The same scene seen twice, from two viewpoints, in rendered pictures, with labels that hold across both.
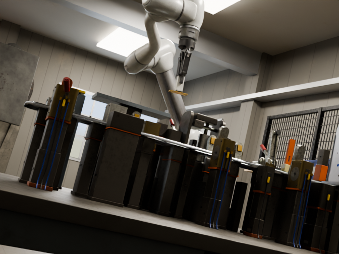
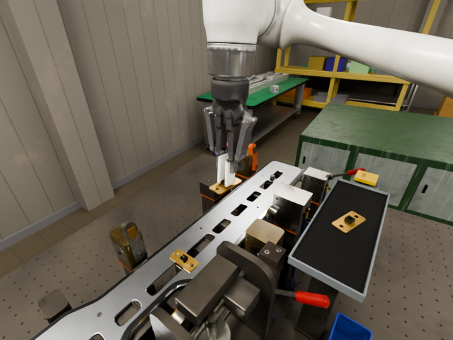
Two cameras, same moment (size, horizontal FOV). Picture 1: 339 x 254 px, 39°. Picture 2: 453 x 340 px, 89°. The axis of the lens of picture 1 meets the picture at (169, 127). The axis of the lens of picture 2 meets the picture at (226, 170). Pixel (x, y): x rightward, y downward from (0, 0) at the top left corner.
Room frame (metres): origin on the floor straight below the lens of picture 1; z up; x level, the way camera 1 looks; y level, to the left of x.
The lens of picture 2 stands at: (2.47, -0.27, 1.54)
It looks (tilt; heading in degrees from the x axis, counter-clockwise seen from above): 30 degrees down; 145
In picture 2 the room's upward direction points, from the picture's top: straight up
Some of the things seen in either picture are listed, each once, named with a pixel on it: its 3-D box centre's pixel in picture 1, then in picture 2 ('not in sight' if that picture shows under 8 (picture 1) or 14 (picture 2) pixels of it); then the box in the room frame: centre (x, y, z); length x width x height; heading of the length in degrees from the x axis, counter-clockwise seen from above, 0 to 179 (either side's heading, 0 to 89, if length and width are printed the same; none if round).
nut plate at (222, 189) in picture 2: (178, 91); (226, 183); (2.09, 0.00, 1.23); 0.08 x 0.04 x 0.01; 104
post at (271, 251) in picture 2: (151, 165); (265, 299); (2.23, 0.04, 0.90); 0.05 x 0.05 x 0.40; 18
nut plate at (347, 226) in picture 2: not in sight; (349, 220); (2.30, 0.21, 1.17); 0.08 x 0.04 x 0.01; 88
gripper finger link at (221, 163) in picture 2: (180, 83); (222, 168); (2.08, 0.00, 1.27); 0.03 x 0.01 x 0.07; 104
